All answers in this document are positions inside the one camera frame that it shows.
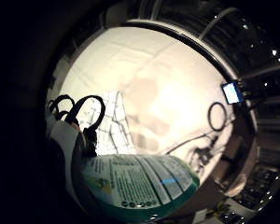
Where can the green labelled white container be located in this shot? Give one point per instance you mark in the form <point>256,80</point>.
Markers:
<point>137,183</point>

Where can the white checked cloth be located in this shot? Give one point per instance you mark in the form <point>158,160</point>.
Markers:
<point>113,124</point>

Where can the small lit screen device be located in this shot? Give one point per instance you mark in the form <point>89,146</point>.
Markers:
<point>232,92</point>

